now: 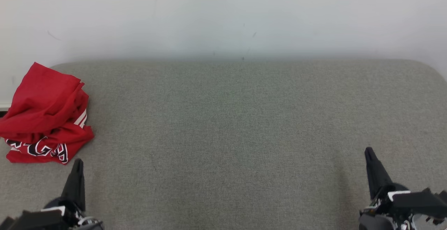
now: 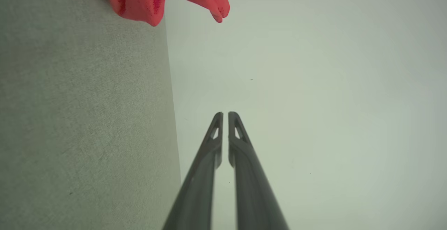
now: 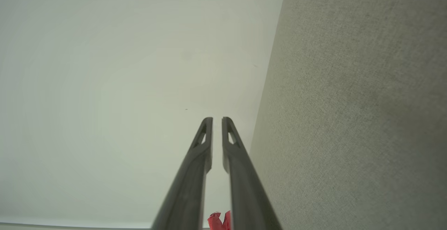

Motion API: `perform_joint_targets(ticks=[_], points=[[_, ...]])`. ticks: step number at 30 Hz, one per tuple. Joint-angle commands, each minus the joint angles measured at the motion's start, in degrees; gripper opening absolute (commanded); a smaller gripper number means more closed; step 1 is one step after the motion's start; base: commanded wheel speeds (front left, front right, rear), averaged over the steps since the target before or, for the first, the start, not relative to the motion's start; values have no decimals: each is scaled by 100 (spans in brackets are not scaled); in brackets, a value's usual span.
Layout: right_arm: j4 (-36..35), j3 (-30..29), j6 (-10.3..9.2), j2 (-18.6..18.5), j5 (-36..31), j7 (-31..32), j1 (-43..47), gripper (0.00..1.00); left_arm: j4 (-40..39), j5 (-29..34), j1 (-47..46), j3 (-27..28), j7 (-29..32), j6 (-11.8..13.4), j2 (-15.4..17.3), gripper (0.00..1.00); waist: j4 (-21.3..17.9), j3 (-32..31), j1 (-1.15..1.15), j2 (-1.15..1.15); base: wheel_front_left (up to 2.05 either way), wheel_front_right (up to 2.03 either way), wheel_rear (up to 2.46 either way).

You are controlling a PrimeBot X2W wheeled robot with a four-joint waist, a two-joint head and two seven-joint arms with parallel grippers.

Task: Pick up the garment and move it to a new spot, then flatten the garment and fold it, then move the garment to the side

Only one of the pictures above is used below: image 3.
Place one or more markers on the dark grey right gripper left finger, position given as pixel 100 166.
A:
pixel 190 188

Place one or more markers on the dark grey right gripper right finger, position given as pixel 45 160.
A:
pixel 246 195

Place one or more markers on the red shorts with white trim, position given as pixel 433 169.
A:
pixel 216 223

